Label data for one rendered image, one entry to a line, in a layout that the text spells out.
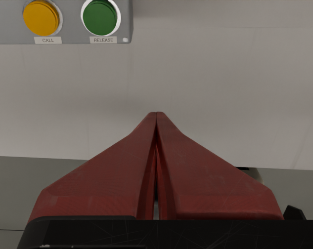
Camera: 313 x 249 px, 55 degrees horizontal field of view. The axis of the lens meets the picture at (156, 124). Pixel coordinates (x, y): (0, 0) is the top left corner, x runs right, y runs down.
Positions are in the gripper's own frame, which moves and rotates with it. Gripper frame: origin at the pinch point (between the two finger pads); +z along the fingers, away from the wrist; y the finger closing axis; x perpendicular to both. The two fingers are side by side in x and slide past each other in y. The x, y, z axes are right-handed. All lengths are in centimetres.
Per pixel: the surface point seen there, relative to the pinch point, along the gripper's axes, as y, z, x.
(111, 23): 5.3, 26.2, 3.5
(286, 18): -20.1, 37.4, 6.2
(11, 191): 92, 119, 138
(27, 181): 80, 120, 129
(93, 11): 7.3, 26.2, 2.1
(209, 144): -10.8, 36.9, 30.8
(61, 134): 19, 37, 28
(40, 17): 13.6, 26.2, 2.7
